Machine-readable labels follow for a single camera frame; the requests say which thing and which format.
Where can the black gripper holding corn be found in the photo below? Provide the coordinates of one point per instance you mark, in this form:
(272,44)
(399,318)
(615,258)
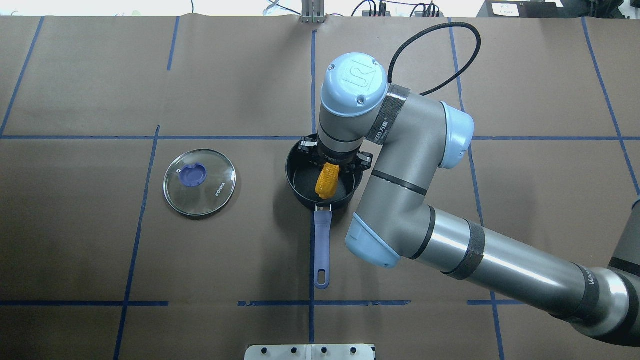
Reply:
(306,148)

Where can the dark blue saucepan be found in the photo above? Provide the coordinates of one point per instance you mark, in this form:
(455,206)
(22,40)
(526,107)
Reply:
(302,169)

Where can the yellow toy corn cob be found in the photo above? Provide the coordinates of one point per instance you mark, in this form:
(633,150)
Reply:
(327,183)

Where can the glass lid with blue knob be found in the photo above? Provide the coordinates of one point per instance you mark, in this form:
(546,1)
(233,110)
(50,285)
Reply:
(199,183)

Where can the grey robot arm carrying corn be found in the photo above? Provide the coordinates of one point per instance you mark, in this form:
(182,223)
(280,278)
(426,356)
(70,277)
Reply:
(417,136)

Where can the black box at top right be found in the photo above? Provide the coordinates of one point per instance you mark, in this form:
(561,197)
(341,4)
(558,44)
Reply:
(529,9)

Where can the metal post at table edge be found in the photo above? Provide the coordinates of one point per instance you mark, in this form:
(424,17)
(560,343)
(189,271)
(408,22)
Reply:
(313,12)

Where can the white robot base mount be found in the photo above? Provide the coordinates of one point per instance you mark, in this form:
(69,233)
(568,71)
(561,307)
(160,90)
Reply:
(336,351)

